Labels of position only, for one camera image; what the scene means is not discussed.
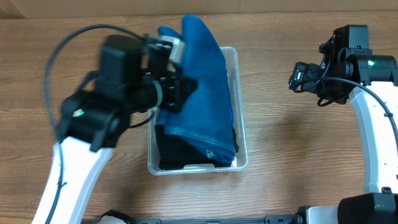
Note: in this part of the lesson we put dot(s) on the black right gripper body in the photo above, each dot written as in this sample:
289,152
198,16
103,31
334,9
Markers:
311,82

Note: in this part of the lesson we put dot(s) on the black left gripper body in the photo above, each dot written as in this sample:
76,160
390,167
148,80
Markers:
161,92

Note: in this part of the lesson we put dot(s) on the blue denim cloth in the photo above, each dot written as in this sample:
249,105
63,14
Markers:
205,115

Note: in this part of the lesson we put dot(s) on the black cloth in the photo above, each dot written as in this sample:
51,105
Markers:
178,151

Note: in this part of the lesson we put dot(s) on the sparkly blue green cloth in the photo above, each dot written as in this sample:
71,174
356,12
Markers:
231,115

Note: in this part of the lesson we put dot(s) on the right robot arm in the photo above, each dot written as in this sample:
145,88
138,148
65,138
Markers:
351,73

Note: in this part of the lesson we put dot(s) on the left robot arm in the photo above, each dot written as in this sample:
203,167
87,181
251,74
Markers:
134,76

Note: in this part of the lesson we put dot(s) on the clear plastic storage container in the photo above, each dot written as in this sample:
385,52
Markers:
241,157

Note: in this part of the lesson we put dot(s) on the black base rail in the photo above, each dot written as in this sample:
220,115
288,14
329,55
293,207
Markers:
114,217

